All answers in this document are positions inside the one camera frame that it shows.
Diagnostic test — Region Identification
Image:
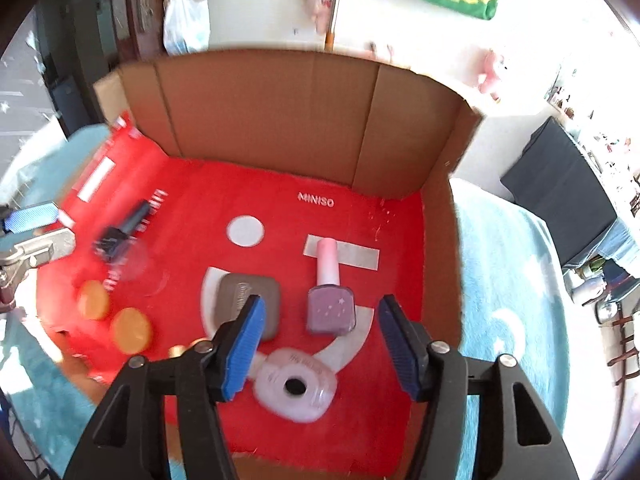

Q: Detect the pink plush pig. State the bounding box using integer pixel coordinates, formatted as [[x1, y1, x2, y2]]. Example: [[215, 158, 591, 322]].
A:
[[302, 0, 337, 34]]

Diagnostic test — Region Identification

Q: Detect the black cap nail polish bottle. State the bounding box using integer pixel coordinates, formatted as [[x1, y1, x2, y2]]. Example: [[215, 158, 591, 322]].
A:
[[92, 199, 168, 297]]

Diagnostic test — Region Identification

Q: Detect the orange ball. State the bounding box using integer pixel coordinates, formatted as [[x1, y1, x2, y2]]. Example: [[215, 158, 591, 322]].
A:
[[110, 308, 152, 353]]

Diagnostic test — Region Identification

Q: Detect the dark grey cushion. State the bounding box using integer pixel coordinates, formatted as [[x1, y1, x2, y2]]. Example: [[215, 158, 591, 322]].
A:
[[500, 117, 620, 269]]

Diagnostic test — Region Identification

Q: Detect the pink cap nail polish bottle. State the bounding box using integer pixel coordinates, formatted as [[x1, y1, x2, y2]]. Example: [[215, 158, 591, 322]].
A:
[[306, 238, 357, 337]]

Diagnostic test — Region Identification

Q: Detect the pale pink round case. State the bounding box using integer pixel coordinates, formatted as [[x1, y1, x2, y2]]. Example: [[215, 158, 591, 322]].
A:
[[252, 348, 338, 424]]

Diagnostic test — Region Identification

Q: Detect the white stick with orange tip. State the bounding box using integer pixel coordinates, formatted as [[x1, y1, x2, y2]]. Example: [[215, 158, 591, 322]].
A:
[[324, 0, 349, 52]]

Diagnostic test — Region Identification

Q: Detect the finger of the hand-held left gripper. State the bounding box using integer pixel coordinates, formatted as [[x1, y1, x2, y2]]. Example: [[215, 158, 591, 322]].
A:
[[0, 227, 77, 308], [0, 200, 62, 235]]

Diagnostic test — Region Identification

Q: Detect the cardboard box with red lining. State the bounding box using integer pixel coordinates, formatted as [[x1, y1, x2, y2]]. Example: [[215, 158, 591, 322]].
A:
[[37, 50, 487, 480]]

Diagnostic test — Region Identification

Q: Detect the wooden chair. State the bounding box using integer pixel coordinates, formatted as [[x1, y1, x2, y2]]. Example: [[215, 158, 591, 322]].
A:
[[604, 304, 640, 387]]

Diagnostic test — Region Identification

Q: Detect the orange cup-shaped toy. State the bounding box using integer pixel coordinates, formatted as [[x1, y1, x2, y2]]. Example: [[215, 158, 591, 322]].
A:
[[76, 280, 110, 321]]

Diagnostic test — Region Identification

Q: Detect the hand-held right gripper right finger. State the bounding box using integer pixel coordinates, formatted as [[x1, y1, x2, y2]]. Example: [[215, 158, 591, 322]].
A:
[[377, 294, 582, 480]]

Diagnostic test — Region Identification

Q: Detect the white plastic bag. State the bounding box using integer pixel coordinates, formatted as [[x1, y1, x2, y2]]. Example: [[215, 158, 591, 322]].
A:
[[163, 0, 211, 57]]

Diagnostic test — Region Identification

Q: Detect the small pink plush toy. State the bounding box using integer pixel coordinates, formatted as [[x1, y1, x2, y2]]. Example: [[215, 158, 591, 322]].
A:
[[475, 49, 507, 104]]

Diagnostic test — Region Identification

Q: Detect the dark wooden door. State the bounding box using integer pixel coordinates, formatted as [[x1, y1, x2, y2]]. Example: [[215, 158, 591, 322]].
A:
[[107, 0, 168, 63]]

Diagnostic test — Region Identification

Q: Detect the brown square compact case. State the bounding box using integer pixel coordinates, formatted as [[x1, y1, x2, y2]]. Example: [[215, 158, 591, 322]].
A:
[[213, 273, 282, 343]]

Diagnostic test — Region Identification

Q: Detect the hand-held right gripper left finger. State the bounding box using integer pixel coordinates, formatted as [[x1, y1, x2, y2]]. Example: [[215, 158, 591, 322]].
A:
[[62, 294, 267, 480]]

